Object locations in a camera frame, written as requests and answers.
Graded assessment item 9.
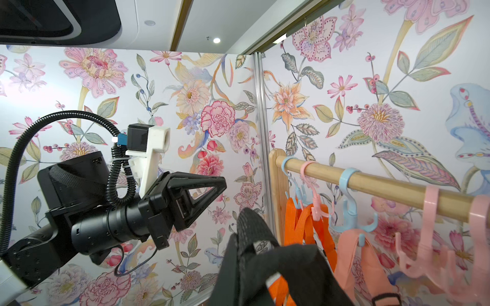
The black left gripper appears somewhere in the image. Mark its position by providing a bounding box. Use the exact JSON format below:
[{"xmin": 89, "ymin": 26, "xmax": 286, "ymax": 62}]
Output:
[{"xmin": 139, "ymin": 172, "xmax": 227, "ymax": 250}]

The orange bag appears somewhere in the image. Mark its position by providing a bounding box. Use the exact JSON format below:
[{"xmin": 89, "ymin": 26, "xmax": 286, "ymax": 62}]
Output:
[{"xmin": 269, "ymin": 198, "xmax": 338, "ymax": 305}]

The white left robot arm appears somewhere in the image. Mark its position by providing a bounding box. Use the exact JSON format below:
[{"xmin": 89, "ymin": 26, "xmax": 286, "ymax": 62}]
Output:
[{"xmin": 1, "ymin": 152, "xmax": 227, "ymax": 305}]

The blue plastic hook far left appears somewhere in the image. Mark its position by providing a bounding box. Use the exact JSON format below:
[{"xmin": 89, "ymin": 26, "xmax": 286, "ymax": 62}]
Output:
[{"xmin": 281, "ymin": 156, "xmax": 312, "ymax": 210}]

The blue plastic hook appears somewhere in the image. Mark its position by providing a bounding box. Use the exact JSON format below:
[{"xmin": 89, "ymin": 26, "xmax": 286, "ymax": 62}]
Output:
[
  {"xmin": 281, "ymin": 156, "xmax": 312, "ymax": 210},
  {"xmin": 329, "ymin": 168, "xmax": 378, "ymax": 247}
]

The pink plastic hook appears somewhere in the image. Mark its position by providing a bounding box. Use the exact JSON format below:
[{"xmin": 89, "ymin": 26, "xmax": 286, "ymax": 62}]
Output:
[
  {"xmin": 441, "ymin": 195, "xmax": 489, "ymax": 305},
  {"xmin": 300, "ymin": 161, "xmax": 329, "ymax": 221}
]

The pink plastic hook right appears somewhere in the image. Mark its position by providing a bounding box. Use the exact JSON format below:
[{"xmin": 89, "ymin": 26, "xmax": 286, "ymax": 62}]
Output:
[{"xmin": 441, "ymin": 195, "xmax": 489, "ymax": 305}]

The wooden hanging rack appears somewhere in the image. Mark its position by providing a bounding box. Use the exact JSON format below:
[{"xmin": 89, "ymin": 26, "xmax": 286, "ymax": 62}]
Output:
[{"xmin": 268, "ymin": 149, "xmax": 473, "ymax": 243}]

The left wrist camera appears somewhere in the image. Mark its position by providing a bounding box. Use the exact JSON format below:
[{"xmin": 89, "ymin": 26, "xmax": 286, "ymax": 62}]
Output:
[{"xmin": 117, "ymin": 123, "xmax": 171, "ymax": 198}]

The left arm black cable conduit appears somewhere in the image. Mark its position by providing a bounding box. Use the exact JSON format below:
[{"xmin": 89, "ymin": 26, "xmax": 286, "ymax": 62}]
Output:
[{"xmin": 0, "ymin": 110, "xmax": 137, "ymax": 255}]

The aluminium corner post left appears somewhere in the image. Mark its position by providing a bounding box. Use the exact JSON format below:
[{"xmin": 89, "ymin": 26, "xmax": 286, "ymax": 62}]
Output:
[{"xmin": 253, "ymin": 52, "xmax": 276, "ymax": 235}]

